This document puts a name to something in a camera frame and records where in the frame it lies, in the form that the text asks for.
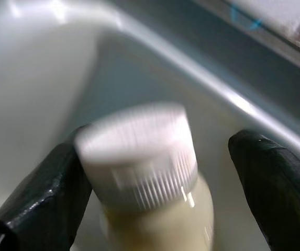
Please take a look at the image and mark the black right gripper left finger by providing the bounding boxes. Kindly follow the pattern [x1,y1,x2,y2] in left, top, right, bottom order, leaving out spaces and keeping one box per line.
[0,124,93,251]

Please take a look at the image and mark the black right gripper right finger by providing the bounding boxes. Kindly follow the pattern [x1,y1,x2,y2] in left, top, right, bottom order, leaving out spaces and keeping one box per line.
[229,129,300,251]

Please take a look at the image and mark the cream bottle white cap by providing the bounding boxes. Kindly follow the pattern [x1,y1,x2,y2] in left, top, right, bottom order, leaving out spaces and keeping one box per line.
[73,101,216,251]

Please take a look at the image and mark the small silver fridge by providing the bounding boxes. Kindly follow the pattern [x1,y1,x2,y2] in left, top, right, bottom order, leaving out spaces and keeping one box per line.
[0,0,300,251]

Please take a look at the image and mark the white box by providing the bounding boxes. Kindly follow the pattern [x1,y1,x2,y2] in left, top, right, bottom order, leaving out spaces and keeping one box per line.
[191,0,300,38]

